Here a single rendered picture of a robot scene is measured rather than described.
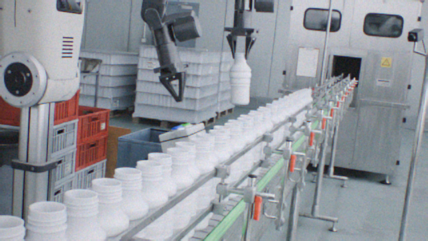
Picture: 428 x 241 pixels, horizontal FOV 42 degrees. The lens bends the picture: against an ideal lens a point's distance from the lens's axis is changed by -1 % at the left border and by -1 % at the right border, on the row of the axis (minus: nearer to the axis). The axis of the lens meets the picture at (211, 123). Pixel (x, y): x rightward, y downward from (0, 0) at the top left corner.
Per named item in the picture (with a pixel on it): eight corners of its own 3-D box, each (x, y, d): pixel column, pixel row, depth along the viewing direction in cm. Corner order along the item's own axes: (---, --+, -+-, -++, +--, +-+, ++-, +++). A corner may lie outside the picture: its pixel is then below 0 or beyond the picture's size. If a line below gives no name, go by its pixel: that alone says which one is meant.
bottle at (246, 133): (221, 181, 139) (227, 116, 136) (241, 181, 142) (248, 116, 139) (233, 188, 134) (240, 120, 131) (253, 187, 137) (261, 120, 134)
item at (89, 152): (75, 173, 434) (77, 144, 430) (29, 165, 443) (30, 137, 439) (107, 158, 492) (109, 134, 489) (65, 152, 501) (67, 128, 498)
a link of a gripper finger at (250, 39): (234, 59, 183) (235, 29, 181) (255, 59, 181) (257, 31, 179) (228, 59, 176) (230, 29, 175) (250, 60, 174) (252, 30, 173)
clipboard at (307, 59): (315, 77, 600) (319, 47, 595) (295, 75, 606) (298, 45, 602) (316, 77, 603) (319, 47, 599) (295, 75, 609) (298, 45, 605)
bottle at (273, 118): (259, 152, 181) (265, 102, 179) (277, 155, 179) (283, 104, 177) (254, 155, 176) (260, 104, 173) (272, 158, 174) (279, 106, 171)
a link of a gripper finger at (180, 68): (194, 98, 149) (186, 64, 149) (185, 100, 142) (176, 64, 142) (171, 104, 151) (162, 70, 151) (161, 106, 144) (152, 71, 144)
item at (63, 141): (40, 163, 362) (42, 130, 358) (-17, 155, 368) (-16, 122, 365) (77, 147, 421) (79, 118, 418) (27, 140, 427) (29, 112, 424)
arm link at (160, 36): (153, 27, 150) (146, 25, 145) (177, 20, 149) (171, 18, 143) (159, 51, 151) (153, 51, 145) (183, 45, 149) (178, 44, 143)
